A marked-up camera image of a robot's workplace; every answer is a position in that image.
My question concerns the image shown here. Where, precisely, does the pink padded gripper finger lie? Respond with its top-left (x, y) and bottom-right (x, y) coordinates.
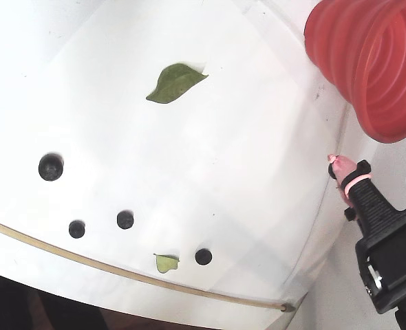
top-left (343, 194), bottom-right (359, 223)
top-left (328, 153), bottom-right (402, 239)

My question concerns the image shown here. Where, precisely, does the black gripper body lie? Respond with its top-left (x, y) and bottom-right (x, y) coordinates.
top-left (355, 207), bottom-right (406, 314)

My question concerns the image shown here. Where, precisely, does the red collapsible silicone cup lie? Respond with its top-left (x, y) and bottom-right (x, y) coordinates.
top-left (303, 0), bottom-right (406, 144)

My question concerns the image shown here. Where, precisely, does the white paper sheet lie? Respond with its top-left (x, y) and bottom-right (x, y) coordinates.
top-left (0, 0), bottom-right (349, 288)

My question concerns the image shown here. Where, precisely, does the pale green leaf with stem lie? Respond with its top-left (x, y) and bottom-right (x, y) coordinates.
top-left (153, 253), bottom-right (182, 274)

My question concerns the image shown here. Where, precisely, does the dark green pointed leaf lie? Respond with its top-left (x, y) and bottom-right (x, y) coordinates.
top-left (145, 63), bottom-right (210, 105)

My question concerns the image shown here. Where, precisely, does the thin light wooden strip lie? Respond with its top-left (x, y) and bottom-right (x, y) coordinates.
top-left (0, 215), bottom-right (297, 314)

